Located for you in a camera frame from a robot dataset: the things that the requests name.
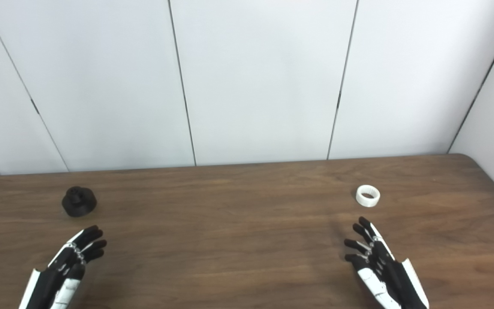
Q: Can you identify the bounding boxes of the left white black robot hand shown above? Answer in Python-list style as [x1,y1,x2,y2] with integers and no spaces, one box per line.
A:
[18,225,107,309]

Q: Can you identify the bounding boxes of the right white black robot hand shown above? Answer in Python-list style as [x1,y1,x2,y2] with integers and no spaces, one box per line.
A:
[344,216,430,309]

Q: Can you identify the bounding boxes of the round black stepped part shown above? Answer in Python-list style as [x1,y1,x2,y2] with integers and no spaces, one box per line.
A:
[62,186,97,217]

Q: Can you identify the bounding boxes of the white plastic ring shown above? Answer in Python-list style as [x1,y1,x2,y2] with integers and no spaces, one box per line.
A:
[355,185,381,208]

